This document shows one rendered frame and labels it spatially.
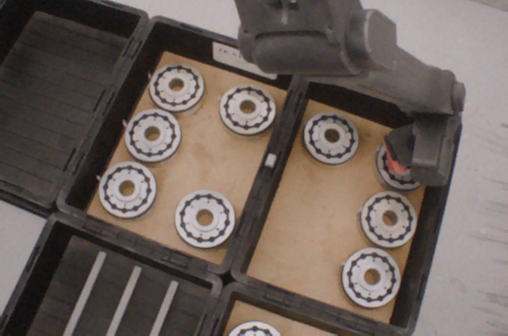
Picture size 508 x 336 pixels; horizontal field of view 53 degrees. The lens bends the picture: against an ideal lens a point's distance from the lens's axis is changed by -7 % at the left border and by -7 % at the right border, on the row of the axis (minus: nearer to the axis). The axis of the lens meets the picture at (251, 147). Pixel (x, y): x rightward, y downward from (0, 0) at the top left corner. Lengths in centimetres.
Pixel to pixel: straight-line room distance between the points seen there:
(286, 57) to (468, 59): 99
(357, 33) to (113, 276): 68
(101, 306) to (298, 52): 66
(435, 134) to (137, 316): 56
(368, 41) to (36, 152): 78
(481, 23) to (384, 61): 104
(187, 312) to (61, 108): 46
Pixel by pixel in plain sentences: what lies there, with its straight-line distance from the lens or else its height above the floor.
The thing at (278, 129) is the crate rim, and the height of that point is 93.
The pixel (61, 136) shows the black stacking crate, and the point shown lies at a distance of 104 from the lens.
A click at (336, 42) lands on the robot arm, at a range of 37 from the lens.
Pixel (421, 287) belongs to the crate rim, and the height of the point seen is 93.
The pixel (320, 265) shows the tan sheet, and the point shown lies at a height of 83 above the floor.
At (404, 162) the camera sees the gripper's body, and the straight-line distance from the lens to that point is 88.
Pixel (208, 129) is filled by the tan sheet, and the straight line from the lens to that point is 100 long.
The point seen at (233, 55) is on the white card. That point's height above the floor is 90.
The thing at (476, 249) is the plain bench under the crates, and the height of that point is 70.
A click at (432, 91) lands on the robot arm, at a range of 68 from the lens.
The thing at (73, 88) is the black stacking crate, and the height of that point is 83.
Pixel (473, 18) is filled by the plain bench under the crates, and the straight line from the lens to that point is 144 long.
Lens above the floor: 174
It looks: 68 degrees down
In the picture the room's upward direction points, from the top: 7 degrees clockwise
